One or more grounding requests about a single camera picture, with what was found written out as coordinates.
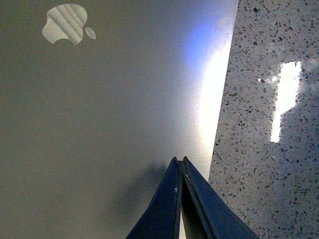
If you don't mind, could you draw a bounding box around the grey laptop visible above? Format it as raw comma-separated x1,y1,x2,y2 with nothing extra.
0,0,238,239

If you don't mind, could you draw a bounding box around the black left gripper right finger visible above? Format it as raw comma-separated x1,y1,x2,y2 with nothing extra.
181,157,258,239

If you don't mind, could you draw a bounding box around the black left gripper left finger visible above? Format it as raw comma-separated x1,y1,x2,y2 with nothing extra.
127,157,183,239

